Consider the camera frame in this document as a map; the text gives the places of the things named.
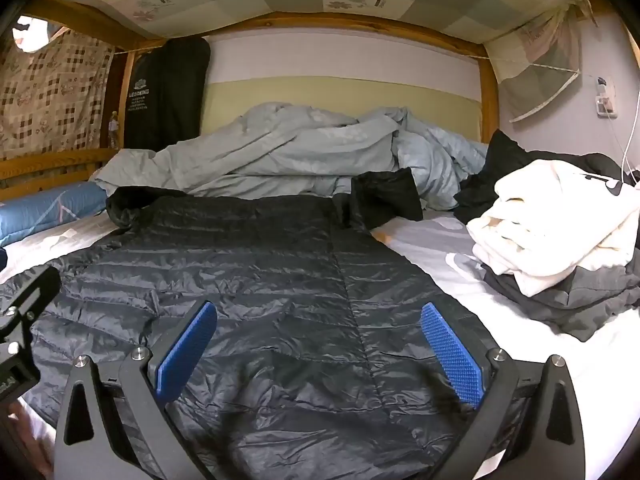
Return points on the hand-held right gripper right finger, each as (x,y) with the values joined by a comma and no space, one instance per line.
(450,350)

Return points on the dark grey garment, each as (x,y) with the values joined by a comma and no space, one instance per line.
(590,300)

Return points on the blue patterned pillow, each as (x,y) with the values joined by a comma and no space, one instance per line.
(45,210)

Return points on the white sweatshirt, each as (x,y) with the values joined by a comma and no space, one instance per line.
(545,220)

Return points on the person's left hand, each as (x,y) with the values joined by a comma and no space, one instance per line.
(25,430)

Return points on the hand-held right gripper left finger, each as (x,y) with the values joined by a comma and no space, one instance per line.
(187,345)

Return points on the small bottle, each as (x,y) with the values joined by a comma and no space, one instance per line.
(114,132)

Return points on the white wall socket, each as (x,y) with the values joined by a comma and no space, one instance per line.
(606,105)

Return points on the wooden bed frame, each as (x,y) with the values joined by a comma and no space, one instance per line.
(50,162)

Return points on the black down jacket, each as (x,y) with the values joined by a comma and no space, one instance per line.
(280,280)

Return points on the black garment bag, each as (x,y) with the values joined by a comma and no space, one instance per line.
(165,95)

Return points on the checkered floral curtain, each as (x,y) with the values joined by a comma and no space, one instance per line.
(50,95)

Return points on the light blue duvet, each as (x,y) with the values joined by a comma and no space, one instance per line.
(280,150)

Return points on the black cloth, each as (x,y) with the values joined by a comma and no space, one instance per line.
(500,170)

